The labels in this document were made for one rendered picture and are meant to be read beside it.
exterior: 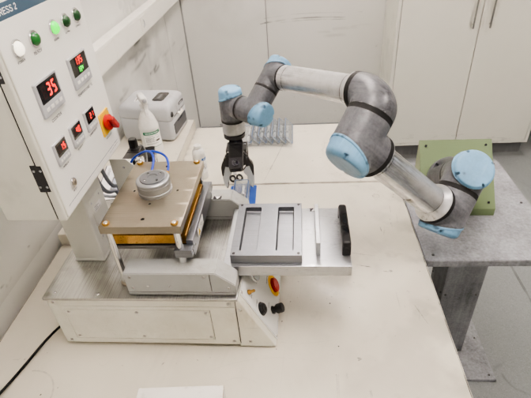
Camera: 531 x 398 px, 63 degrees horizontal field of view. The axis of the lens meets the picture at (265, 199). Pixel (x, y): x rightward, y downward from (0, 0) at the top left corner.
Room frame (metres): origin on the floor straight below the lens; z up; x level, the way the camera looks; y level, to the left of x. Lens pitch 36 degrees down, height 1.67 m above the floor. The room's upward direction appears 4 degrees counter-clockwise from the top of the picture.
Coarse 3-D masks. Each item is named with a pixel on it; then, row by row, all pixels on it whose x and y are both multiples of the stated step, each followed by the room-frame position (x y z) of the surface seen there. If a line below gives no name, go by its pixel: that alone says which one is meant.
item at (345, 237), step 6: (342, 210) 0.86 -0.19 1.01; (342, 216) 0.83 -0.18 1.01; (342, 222) 0.81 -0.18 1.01; (342, 228) 0.79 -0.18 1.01; (348, 228) 0.79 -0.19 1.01; (342, 234) 0.77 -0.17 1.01; (348, 234) 0.77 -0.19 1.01; (342, 240) 0.75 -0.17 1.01; (348, 240) 0.74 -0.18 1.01; (342, 246) 0.74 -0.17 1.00; (348, 246) 0.74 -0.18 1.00; (342, 252) 0.74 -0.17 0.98; (348, 252) 0.73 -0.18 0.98
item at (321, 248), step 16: (304, 208) 0.93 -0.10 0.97; (320, 208) 0.92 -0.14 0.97; (336, 208) 0.92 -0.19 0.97; (304, 224) 0.86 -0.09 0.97; (320, 224) 0.86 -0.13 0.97; (336, 224) 0.85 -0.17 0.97; (304, 240) 0.80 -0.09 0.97; (320, 240) 0.75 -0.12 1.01; (336, 240) 0.79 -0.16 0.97; (304, 256) 0.74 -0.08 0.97; (320, 256) 0.74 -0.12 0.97; (336, 256) 0.74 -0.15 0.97; (240, 272) 0.73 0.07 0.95; (256, 272) 0.72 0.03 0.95; (272, 272) 0.72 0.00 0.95; (288, 272) 0.72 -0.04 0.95; (304, 272) 0.71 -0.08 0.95; (320, 272) 0.71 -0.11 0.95; (336, 272) 0.70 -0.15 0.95
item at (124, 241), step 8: (200, 184) 0.95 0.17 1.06; (200, 192) 0.92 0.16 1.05; (192, 208) 0.84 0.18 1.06; (192, 216) 0.82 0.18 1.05; (184, 232) 0.76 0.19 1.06; (120, 240) 0.76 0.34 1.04; (128, 240) 0.76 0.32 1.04; (136, 240) 0.76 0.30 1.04; (144, 240) 0.76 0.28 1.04; (152, 240) 0.76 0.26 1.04; (160, 240) 0.75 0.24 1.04; (168, 240) 0.75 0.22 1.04; (184, 240) 0.75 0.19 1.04; (120, 248) 0.76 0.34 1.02; (128, 248) 0.76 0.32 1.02; (136, 248) 0.76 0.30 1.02; (144, 248) 0.76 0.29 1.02; (152, 248) 0.76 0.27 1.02; (160, 248) 0.75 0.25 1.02; (168, 248) 0.75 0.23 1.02
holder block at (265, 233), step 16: (240, 208) 0.91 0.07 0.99; (256, 208) 0.92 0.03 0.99; (272, 208) 0.90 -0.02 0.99; (288, 208) 0.91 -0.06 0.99; (240, 224) 0.85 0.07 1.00; (256, 224) 0.86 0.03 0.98; (272, 224) 0.84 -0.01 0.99; (288, 224) 0.85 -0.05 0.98; (240, 240) 0.79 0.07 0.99; (256, 240) 0.80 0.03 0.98; (272, 240) 0.78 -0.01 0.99; (288, 240) 0.79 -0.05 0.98; (240, 256) 0.74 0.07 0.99; (256, 256) 0.73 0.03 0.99; (272, 256) 0.73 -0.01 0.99; (288, 256) 0.72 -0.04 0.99
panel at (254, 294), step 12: (264, 276) 0.82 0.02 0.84; (276, 276) 0.87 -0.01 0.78; (240, 288) 0.70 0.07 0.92; (252, 288) 0.74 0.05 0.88; (264, 288) 0.78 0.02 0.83; (252, 300) 0.71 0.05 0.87; (264, 300) 0.75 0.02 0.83; (276, 300) 0.79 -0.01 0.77; (264, 324) 0.68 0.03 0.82; (276, 324) 0.72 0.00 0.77; (276, 336) 0.68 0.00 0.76
